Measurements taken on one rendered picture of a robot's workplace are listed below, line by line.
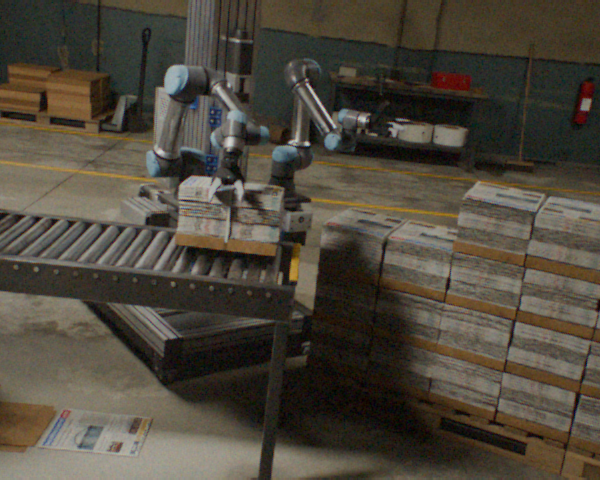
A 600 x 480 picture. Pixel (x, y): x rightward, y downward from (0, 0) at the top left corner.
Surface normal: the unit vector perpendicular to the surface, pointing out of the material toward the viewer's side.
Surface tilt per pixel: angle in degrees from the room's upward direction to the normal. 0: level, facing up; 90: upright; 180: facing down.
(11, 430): 0
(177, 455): 0
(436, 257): 90
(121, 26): 90
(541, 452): 90
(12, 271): 90
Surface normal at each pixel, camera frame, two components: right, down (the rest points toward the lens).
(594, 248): -0.41, 0.22
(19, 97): 0.03, 0.29
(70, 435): 0.11, -0.95
